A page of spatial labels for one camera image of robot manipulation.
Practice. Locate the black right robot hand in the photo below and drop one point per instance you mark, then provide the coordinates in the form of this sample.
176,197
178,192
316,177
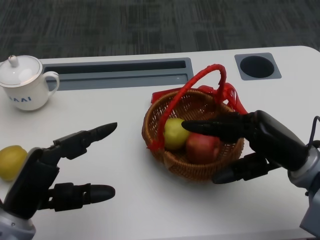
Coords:
275,140

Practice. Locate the red ribbon bow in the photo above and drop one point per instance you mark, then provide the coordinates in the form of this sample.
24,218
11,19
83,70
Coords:
233,96

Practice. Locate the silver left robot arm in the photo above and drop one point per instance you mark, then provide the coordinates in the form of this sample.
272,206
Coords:
12,227

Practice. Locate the white ceramic cup lid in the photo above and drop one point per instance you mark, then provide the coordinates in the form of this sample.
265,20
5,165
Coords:
22,72

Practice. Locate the yellow lemon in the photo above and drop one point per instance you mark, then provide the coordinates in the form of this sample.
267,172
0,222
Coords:
10,160

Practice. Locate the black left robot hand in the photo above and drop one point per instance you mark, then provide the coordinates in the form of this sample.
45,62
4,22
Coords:
32,180

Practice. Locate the yellow-green apple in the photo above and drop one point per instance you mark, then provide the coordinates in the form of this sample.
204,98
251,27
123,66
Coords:
175,135

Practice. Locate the red apple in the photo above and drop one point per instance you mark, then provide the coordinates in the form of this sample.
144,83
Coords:
200,150

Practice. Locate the grey recessed table tray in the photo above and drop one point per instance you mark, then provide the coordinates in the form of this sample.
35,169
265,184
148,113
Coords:
112,77

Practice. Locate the grey table cup holder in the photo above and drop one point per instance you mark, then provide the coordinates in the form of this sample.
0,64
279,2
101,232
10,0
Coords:
257,66

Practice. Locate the white ceramic cup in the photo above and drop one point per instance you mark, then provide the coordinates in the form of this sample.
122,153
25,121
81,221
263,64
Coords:
25,97

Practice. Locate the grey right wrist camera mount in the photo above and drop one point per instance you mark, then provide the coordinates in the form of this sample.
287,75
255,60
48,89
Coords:
311,220

